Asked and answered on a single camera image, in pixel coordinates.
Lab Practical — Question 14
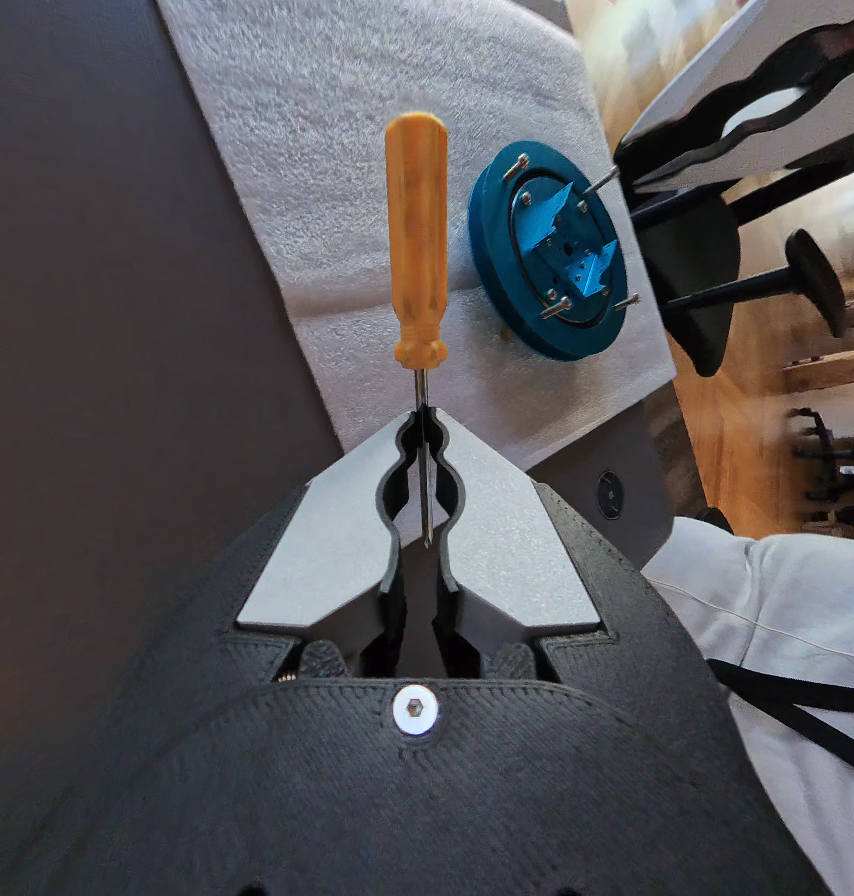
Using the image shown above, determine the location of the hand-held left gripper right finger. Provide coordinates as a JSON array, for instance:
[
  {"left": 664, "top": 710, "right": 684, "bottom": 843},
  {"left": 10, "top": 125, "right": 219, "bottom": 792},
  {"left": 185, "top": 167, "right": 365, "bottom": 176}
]
[{"left": 430, "top": 409, "right": 601, "bottom": 676}]

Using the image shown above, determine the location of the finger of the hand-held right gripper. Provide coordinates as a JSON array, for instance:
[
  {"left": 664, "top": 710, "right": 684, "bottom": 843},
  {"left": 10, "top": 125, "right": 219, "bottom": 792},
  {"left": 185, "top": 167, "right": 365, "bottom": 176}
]
[
  {"left": 621, "top": 76, "right": 854, "bottom": 195},
  {"left": 612, "top": 0, "right": 854, "bottom": 167}
]

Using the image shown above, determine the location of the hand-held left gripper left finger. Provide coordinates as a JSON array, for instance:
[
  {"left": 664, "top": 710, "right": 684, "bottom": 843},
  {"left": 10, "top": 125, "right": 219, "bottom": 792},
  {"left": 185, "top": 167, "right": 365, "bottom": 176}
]
[{"left": 236, "top": 412, "right": 422, "bottom": 676}]

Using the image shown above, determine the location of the blue round metal base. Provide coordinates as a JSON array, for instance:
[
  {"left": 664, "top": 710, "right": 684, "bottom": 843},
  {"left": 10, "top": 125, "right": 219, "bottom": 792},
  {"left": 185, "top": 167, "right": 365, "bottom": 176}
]
[{"left": 467, "top": 140, "right": 642, "bottom": 363}]

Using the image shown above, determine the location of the orange-handled screwdriver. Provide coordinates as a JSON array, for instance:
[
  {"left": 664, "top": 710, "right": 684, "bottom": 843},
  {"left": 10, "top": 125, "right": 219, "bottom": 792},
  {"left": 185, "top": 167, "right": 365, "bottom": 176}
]
[{"left": 385, "top": 112, "right": 450, "bottom": 548}]

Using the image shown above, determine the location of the dark grey desk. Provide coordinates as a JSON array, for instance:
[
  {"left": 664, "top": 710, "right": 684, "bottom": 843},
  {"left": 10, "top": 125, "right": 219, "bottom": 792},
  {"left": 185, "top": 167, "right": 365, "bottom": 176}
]
[{"left": 0, "top": 0, "right": 575, "bottom": 841}]

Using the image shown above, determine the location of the wooden pillar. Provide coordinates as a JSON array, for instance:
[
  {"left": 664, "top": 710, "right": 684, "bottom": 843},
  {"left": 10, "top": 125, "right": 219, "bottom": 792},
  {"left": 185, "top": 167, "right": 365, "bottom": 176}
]
[{"left": 782, "top": 346, "right": 854, "bottom": 394}]

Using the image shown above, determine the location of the black chest harness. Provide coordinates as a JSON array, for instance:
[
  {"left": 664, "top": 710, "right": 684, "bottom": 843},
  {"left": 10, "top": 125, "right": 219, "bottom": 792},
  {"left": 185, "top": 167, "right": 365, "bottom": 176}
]
[{"left": 707, "top": 658, "right": 854, "bottom": 784}]

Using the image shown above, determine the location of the black mesh office chair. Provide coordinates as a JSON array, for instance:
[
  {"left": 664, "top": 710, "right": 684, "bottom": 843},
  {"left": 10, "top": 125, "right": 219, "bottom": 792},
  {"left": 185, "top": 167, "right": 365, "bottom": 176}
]
[{"left": 789, "top": 406, "right": 854, "bottom": 525}]

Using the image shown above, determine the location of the white foam sheet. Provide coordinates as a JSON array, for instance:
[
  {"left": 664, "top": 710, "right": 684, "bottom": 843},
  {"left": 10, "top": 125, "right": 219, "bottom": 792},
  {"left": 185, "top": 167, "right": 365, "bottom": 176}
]
[{"left": 154, "top": 0, "right": 678, "bottom": 471}]

